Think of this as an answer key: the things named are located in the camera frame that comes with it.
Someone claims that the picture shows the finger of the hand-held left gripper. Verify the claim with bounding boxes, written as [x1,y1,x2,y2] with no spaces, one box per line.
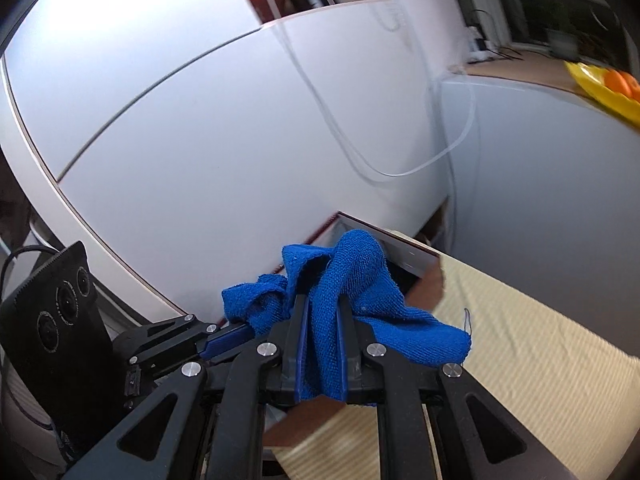
[120,312,252,381]

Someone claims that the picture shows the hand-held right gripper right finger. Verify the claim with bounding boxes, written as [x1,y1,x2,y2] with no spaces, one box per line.
[336,304,576,480]

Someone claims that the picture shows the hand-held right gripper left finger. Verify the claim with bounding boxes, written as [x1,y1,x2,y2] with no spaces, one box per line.
[62,294,308,480]

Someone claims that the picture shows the blue towel cloth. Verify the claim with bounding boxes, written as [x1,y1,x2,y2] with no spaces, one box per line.
[221,230,472,403]

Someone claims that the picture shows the dark red storage box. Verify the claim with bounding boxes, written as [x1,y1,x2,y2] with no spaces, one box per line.
[262,211,447,461]

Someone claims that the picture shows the white round container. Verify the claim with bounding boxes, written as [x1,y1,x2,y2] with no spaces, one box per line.
[0,372,68,467]

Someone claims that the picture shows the cream striped table cloth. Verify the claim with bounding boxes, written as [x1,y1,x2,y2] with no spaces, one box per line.
[272,252,640,480]

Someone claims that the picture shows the white cabinet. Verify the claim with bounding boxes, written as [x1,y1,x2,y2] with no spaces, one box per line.
[0,0,453,323]

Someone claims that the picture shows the grey counter with wooden edge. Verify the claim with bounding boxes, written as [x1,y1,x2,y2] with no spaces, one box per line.
[430,57,640,361]

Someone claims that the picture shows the white power strip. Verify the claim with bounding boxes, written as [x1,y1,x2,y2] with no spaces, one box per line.
[466,27,495,64]

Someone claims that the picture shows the yellow plate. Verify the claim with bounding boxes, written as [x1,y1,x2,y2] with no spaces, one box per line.
[564,61,640,128]

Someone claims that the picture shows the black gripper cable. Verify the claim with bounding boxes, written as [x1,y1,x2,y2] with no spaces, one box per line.
[0,245,63,292]

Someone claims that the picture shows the white cable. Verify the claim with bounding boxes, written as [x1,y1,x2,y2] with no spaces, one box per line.
[270,0,482,182]

